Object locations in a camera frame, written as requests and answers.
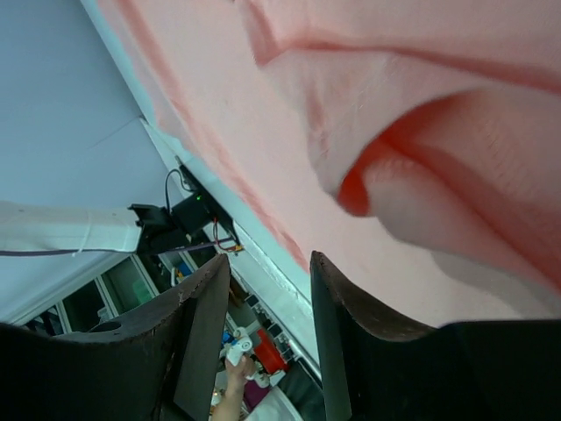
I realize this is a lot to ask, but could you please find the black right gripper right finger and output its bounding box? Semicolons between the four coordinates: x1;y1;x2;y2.
310;252;560;420

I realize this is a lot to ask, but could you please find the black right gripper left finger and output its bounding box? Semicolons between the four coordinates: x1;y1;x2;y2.
0;253;231;421

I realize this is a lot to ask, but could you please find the pink t shirt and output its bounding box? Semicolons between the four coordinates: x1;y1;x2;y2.
98;1;560;325

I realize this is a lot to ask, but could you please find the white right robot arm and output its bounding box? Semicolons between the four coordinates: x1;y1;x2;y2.
1;202;560;420

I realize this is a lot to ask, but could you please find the person's hand in background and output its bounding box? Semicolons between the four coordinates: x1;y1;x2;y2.
211;355;256;421

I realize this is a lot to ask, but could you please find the grey metal shelving rack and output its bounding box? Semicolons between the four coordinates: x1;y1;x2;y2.
21;252;325;421

